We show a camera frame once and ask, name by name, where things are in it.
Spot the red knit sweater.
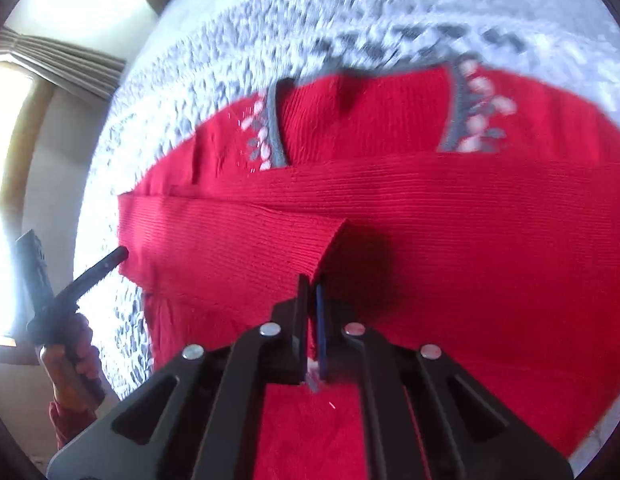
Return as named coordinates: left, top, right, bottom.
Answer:
left=117, top=55, right=620, bottom=480

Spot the person's left hand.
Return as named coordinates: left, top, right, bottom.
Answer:
left=38, top=312, right=103, bottom=413

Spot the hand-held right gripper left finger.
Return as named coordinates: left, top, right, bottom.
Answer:
left=46, top=274, right=311, bottom=480

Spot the bright window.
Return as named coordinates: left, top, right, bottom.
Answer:
left=0, top=60, right=36, bottom=347

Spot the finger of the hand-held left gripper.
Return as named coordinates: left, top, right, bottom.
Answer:
left=64, top=246, right=130, bottom=307

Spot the white grey leaf-pattern bedspread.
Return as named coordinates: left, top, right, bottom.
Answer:
left=72, top=0, right=620, bottom=466

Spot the beige pleated curtain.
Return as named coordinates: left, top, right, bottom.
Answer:
left=0, top=25, right=128, bottom=102

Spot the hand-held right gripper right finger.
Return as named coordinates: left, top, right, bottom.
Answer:
left=315, top=282, right=576, bottom=480

